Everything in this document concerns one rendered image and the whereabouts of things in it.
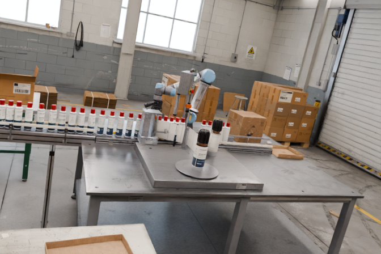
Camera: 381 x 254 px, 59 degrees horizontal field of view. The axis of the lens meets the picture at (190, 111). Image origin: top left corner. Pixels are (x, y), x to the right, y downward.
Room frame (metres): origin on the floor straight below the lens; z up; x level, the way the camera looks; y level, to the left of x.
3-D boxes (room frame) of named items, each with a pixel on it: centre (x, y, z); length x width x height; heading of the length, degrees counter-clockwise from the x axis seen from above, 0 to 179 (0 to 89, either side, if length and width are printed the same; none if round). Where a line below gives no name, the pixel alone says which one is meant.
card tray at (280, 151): (3.21, -0.98, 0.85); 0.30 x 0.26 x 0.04; 112
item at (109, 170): (2.79, -0.21, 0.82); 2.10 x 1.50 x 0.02; 112
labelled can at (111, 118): (2.57, 0.60, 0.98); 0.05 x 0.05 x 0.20
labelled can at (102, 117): (2.54, 0.67, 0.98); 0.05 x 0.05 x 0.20
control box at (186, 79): (2.87, 0.07, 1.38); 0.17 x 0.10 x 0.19; 167
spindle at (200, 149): (2.21, -0.12, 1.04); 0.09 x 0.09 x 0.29
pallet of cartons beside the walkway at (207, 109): (6.82, 0.12, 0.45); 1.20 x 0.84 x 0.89; 26
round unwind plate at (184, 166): (2.21, -0.12, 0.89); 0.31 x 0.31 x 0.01
